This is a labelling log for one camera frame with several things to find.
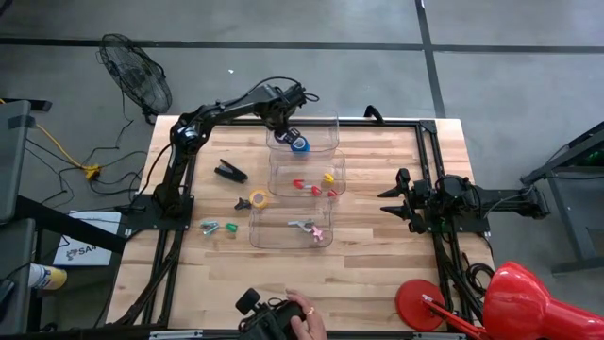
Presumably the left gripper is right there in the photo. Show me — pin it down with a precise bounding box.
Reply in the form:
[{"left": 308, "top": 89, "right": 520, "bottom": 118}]
[{"left": 265, "top": 95, "right": 307, "bottom": 145}]

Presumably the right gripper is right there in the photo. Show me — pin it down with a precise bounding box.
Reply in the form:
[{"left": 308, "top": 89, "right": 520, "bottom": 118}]
[{"left": 377, "top": 167, "right": 444, "bottom": 235}]

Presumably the yellow tape roll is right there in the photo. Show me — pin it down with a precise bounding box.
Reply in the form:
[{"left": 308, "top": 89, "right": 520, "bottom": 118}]
[{"left": 248, "top": 188, "right": 270, "bottom": 211}]

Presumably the light grey stapler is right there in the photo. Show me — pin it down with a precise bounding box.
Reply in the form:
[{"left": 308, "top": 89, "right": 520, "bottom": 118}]
[{"left": 286, "top": 217, "right": 316, "bottom": 233}]

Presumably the black stapler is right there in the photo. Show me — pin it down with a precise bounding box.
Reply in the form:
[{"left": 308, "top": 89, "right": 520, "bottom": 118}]
[{"left": 213, "top": 158, "right": 250, "bottom": 185}]

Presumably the clear plastic bin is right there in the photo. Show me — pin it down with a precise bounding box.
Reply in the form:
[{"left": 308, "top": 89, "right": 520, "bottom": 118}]
[
  {"left": 267, "top": 149, "right": 348, "bottom": 198},
  {"left": 265, "top": 111, "right": 341, "bottom": 153},
  {"left": 248, "top": 195, "right": 335, "bottom": 250}
]

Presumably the red desk lamp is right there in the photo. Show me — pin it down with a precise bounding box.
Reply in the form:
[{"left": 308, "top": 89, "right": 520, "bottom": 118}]
[{"left": 394, "top": 261, "right": 604, "bottom": 340}]

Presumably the person's hand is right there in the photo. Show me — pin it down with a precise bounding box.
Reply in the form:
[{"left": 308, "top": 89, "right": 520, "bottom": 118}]
[{"left": 284, "top": 288, "right": 329, "bottom": 340}]

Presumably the black floor fan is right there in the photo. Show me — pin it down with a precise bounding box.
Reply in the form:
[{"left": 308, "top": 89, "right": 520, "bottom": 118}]
[{"left": 96, "top": 32, "right": 174, "bottom": 125}]

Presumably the white printed sheet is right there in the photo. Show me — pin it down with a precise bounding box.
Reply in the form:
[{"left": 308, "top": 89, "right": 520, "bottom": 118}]
[{"left": 52, "top": 210, "right": 123, "bottom": 267}]

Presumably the black rig leg beam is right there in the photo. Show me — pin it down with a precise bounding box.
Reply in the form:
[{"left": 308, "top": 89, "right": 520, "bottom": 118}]
[{"left": 13, "top": 195, "right": 128, "bottom": 254}]

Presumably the yellow white spray can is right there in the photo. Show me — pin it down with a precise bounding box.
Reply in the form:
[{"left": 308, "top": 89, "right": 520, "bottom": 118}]
[{"left": 27, "top": 263, "right": 68, "bottom": 291}]

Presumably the grey plastic case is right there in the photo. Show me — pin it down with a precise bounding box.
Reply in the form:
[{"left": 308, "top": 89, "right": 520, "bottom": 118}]
[
  {"left": 0, "top": 217, "right": 37, "bottom": 334},
  {"left": 0, "top": 99, "right": 33, "bottom": 226}
]

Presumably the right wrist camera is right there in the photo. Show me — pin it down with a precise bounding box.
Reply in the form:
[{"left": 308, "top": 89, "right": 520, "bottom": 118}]
[{"left": 434, "top": 173, "right": 474, "bottom": 199}]

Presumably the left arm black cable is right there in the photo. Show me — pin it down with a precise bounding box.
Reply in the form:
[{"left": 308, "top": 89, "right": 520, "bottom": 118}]
[{"left": 244, "top": 75, "right": 321, "bottom": 104}]

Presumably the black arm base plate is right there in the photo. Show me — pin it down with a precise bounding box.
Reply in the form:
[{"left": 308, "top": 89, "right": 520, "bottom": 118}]
[
  {"left": 427, "top": 207, "right": 492, "bottom": 235},
  {"left": 125, "top": 194, "right": 195, "bottom": 232}
]

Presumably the black cable bundle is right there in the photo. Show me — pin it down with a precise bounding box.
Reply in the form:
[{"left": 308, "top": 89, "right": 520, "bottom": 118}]
[{"left": 464, "top": 262, "right": 495, "bottom": 297}]

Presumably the dark metal cart frame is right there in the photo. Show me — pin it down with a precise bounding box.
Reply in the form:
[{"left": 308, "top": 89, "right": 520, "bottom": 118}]
[{"left": 520, "top": 120, "right": 604, "bottom": 275}]

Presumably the black table-level camera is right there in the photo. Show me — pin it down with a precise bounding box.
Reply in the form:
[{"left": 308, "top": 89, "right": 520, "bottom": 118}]
[{"left": 234, "top": 287, "right": 262, "bottom": 316}]

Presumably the yellow cable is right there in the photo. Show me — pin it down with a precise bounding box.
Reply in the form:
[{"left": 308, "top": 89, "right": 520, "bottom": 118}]
[{"left": 0, "top": 96, "right": 93, "bottom": 171}]

